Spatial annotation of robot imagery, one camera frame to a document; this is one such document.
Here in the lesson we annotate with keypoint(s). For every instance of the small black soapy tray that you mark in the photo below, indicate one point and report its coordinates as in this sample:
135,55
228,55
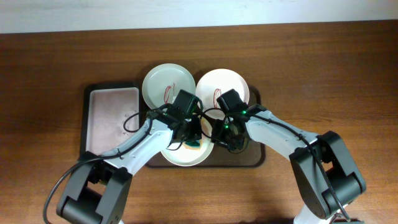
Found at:
109,110

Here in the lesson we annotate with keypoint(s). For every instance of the white front plate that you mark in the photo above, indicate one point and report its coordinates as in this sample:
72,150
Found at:
180,156

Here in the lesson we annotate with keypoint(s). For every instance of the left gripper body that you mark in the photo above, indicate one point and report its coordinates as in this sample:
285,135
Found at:
193,131

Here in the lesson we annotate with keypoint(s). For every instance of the pink plate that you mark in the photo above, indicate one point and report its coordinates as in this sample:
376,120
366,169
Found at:
222,91

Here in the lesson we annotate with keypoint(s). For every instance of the large brown serving tray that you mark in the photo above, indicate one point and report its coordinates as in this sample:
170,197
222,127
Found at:
253,155

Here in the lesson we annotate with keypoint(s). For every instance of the light green plate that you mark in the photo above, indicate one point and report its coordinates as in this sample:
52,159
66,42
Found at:
163,83

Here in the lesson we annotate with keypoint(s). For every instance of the green yellow sponge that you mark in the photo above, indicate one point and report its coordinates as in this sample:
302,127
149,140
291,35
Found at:
192,145

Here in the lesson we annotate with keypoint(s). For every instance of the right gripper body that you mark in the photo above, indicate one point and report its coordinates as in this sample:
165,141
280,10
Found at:
224,134

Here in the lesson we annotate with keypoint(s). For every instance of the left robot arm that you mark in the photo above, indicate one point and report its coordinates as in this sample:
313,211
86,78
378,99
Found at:
98,186

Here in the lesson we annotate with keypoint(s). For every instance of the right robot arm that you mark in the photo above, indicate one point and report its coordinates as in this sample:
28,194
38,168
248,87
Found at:
327,176

